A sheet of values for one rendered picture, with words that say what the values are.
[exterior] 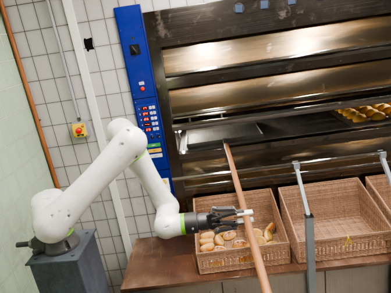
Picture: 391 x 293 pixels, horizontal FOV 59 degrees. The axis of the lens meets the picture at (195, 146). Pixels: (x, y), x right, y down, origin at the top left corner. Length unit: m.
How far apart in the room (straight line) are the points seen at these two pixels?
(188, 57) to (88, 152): 0.93
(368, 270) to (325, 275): 0.24
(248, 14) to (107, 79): 0.95
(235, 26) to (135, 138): 1.17
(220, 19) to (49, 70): 1.11
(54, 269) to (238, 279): 1.08
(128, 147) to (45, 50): 1.28
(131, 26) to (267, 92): 0.93
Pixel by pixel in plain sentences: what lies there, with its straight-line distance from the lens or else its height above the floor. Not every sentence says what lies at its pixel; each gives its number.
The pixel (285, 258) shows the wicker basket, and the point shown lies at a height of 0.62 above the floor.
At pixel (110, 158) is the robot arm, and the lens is 1.26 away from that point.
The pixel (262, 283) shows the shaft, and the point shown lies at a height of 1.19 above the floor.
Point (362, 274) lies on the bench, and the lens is 2.33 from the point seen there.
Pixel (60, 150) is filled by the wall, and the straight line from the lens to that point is 2.51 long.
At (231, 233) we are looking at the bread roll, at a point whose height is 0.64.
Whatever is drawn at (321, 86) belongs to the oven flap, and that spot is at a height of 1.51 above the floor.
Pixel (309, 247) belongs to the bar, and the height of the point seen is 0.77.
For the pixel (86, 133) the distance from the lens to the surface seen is 2.33.
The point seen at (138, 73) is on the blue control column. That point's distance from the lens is 2.21.
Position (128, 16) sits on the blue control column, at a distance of 2.19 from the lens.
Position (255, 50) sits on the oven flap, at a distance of 2.21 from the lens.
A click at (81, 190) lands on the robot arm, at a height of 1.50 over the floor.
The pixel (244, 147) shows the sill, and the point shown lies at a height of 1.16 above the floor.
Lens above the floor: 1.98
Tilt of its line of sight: 19 degrees down
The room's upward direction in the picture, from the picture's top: 9 degrees counter-clockwise
